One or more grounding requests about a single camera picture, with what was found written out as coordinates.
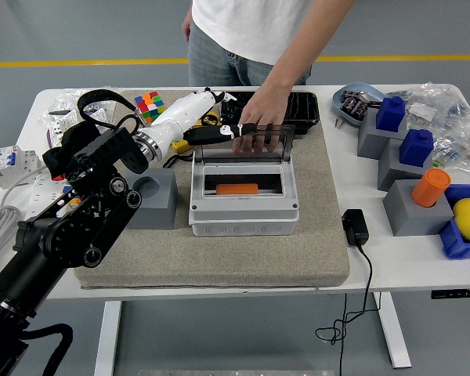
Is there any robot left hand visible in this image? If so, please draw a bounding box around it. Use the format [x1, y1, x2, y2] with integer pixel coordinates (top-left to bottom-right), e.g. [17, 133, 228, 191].
[146, 86, 259, 157]

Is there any person's left hand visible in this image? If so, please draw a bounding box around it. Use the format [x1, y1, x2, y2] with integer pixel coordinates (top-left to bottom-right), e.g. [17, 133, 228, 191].
[233, 84, 293, 154]

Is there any smoky transparent box lid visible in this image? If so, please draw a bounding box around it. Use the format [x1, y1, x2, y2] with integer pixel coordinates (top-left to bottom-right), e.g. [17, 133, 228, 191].
[191, 124, 298, 165]

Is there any orange cylinder battery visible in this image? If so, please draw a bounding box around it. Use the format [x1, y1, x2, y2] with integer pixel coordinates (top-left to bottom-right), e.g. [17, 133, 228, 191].
[410, 168, 452, 208]
[215, 183, 259, 196]

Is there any grey plastic junction box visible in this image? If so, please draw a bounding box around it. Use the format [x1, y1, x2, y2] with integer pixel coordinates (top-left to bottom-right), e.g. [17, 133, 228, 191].
[189, 150, 301, 237]

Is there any yellow tape measure 5m label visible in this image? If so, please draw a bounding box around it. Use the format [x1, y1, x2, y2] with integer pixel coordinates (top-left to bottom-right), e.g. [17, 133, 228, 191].
[193, 110, 222, 128]

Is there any yellow tape measure dark label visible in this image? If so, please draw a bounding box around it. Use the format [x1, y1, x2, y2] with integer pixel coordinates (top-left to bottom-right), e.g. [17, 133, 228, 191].
[163, 137, 197, 168]

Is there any large colourful puzzle cube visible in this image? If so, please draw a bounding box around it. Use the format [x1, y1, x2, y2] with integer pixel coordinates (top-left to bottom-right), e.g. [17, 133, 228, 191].
[134, 91, 166, 126]

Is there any black plastic tray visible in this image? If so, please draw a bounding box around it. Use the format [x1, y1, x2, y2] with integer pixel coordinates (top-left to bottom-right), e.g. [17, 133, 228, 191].
[219, 91, 321, 136]

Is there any person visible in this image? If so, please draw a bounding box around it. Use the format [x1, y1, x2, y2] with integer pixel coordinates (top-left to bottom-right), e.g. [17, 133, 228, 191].
[181, 0, 356, 154]

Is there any light blue dish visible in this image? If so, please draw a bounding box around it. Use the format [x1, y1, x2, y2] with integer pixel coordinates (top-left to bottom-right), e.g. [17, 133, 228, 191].
[332, 81, 389, 128]

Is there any grey block with round hole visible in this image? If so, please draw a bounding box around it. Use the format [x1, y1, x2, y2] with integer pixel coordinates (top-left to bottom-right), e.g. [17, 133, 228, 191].
[382, 179, 455, 237]
[123, 167, 179, 231]

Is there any grey holder block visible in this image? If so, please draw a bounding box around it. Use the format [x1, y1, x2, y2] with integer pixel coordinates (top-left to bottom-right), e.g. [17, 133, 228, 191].
[356, 107, 409, 161]
[377, 137, 436, 193]

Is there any black cloth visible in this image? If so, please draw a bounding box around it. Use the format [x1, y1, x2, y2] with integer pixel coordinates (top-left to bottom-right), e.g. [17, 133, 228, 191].
[42, 121, 103, 182]

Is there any white electrical device pack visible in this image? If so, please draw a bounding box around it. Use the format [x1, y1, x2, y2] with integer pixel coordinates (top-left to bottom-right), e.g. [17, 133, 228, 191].
[46, 107, 114, 148]

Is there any blue stepped block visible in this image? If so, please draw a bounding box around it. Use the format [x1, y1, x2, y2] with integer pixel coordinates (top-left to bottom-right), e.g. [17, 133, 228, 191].
[376, 96, 407, 132]
[399, 128, 435, 166]

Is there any grey-brown mat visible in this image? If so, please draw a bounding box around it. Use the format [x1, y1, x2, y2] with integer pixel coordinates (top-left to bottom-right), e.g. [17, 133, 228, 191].
[74, 89, 352, 290]

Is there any black power adapter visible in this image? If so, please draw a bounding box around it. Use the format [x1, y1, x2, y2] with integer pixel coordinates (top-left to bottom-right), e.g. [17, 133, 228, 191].
[342, 208, 370, 248]

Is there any white power strip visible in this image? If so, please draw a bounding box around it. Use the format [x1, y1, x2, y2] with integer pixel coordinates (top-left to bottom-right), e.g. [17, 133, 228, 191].
[21, 172, 74, 222]

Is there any clear plastic parts bag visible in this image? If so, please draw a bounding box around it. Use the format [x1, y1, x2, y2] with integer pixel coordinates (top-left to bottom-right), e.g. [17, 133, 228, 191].
[387, 81, 470, 130]
[430, 128, 470, 173]

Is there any white circuit breaker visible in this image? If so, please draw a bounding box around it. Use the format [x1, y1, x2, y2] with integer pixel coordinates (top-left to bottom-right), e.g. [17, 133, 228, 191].
[0, 145, 40, 190]

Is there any white table leg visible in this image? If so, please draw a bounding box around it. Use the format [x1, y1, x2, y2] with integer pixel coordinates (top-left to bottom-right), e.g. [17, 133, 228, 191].
[373, 292, 412, 369]
[93, 300, 122, 376]

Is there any blue plastic bin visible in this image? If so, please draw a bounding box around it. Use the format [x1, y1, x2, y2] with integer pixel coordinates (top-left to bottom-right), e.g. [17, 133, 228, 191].
[438, 183, 470, 260]

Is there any black table control panel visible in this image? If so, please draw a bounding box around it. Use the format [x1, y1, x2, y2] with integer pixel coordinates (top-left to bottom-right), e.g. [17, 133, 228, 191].
[430, 288, 470, 301]

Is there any black adapter cord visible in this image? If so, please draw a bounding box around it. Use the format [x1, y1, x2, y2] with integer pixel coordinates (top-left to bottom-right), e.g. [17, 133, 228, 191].
[315, 242, 381, 376]

